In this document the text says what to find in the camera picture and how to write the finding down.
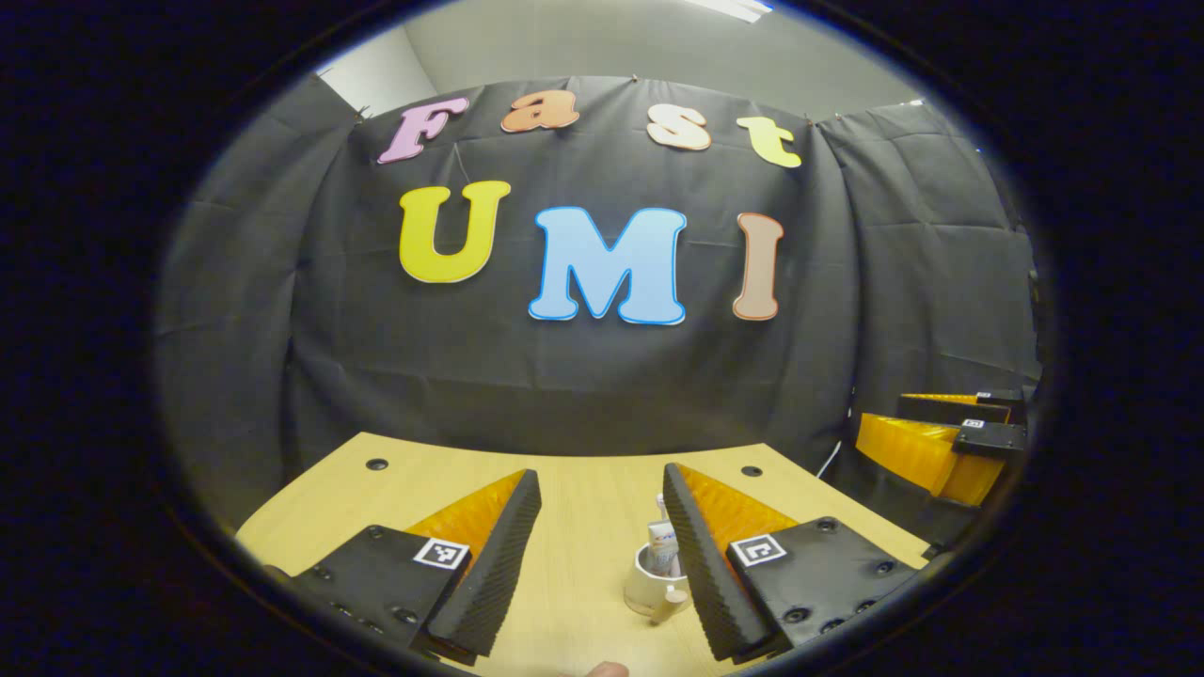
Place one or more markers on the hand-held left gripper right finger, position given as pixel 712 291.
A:
pixel 705 574

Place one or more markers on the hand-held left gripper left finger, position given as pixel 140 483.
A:
pixel 494 564

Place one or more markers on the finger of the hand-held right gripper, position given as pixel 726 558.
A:
pixel 950 410
pixel 988 440

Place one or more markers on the white toothpaste tube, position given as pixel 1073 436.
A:
pixel 661 545

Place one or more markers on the white toothbrush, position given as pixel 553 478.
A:
pixel 661 508

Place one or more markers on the wooden desktop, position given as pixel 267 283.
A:
pixel 583 508

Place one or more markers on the ceiling light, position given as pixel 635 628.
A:
pixel 734 7

